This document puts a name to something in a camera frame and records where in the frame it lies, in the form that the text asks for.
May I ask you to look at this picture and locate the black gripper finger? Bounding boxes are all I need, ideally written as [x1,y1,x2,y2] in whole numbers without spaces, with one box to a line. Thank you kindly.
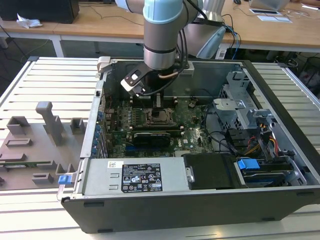
[154,92,165,109]

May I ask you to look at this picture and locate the CPU socket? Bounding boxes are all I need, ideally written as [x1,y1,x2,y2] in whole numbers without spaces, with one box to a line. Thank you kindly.
[146,107,176,126]

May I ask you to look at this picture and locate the black graphics card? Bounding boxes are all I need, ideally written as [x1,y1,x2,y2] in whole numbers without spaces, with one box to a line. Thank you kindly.
[133,131,172,148]

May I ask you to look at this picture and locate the green motherboard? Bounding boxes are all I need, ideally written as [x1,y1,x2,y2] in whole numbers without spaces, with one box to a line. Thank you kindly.
[103,97,216,160]

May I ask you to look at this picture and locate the silver metal drive cage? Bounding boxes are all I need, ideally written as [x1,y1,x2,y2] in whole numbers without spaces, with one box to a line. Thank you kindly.
[212,70,276,131]

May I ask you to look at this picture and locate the wooden desk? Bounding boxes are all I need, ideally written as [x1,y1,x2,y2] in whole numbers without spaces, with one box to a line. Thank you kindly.
[0,0,320,58]

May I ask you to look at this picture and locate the black plastic shroud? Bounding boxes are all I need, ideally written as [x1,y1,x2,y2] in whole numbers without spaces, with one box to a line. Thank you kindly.
[182,153,237,190]

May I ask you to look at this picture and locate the silver power supply unit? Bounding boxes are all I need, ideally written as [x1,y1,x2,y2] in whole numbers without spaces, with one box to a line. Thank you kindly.
[81,157,196,195]

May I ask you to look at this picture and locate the hard disk in blue carrier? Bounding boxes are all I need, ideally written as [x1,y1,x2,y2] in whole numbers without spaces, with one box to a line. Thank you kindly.
[234,157,295,188]

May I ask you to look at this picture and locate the black open PC case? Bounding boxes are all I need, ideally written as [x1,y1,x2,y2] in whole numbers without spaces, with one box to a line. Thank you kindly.
[56,56,320,235]

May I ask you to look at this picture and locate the blue case latch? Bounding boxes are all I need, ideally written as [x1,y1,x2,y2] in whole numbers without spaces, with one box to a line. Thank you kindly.
[57,174,70,186]

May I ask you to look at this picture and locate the black computer tower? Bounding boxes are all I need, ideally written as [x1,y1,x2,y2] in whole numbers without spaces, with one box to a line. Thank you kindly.
[0,0,80,25]

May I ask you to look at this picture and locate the grey parts rack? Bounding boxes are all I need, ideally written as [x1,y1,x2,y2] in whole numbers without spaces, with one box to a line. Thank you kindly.
[0,101,88,191]

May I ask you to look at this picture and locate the white paper sheet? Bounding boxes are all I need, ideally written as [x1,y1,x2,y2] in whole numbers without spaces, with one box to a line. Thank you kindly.
[256,14,293,24]

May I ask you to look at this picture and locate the crumpled white paper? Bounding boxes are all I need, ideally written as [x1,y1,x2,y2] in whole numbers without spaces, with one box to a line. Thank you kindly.
[16,12,43,29]

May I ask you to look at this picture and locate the silver laptop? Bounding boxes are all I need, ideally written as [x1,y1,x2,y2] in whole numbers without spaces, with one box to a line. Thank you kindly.
[249,0,290,12]

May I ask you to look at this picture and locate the green RAM stick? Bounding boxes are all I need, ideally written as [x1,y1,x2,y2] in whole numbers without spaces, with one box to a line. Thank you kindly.
[4,161,51,168]

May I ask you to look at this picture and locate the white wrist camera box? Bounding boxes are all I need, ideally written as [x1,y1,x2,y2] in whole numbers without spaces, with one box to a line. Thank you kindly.
[120,69,147,96]

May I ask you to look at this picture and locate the black cable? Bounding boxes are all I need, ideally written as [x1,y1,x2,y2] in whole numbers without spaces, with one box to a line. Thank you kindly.
[203,106,238,154]

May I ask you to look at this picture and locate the grey case handle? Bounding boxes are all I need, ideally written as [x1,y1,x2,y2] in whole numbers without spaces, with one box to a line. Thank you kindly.
[96,56,112,73]

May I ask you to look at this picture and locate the blue cable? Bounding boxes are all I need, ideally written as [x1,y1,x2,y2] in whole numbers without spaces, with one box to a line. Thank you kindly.
[224,24,243,60]

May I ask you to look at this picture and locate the coloured power wire bundle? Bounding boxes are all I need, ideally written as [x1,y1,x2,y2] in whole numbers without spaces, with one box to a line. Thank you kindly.
[246,121,280,157]

